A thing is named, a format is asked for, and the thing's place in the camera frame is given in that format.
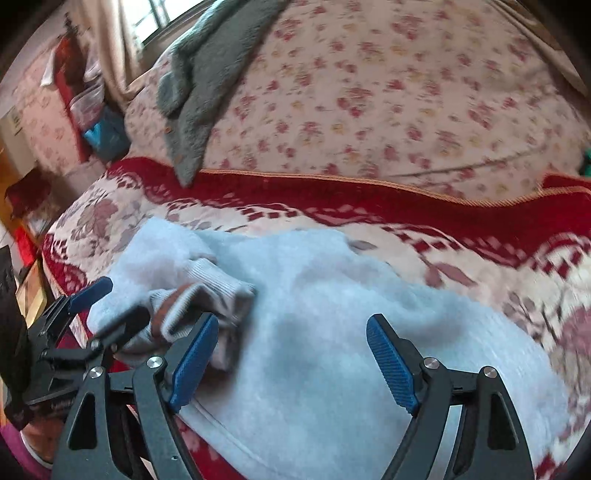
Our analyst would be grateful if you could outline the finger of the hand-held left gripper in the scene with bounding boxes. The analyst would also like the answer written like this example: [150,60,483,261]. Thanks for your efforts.
[85,305,152,357]
[28,277,114,344]

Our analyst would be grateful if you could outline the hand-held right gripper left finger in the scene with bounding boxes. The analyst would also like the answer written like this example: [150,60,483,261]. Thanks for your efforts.
[51,313,220,480]

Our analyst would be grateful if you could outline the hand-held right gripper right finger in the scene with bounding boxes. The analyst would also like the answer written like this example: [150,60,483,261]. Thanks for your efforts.
[366,314,536,480]

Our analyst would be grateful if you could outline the light blue pants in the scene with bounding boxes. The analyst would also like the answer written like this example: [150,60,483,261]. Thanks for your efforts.
[87,217,571,480]

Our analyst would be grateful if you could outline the person's left forearm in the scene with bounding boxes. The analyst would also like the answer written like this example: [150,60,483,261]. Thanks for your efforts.
[2,406,63,472]

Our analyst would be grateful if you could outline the dark red cloth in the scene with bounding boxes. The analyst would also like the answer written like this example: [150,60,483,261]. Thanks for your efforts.
[4,167,52,219]

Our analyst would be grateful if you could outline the red and white plush blanket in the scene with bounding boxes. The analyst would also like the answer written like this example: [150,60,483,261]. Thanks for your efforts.
[41,157,591,480]

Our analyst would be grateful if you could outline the blue bag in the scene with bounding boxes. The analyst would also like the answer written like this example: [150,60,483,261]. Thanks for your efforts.
[83,108,132,162]

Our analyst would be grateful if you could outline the clear plastic bag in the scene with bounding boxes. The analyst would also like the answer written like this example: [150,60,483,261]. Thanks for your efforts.
[69,83,108,131]

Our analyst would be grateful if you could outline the beige curtain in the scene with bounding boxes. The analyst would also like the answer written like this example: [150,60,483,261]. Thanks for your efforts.
[74,0,158,109]

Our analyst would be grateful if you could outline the grey fleece garment with buttons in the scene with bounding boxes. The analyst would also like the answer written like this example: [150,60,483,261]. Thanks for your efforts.
[157,0,289,188]

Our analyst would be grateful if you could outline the floral quilt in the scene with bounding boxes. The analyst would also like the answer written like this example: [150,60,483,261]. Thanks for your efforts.
[124,0,587,204]

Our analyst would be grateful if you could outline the window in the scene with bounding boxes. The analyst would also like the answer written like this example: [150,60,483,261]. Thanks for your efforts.
[120,0,206,47]

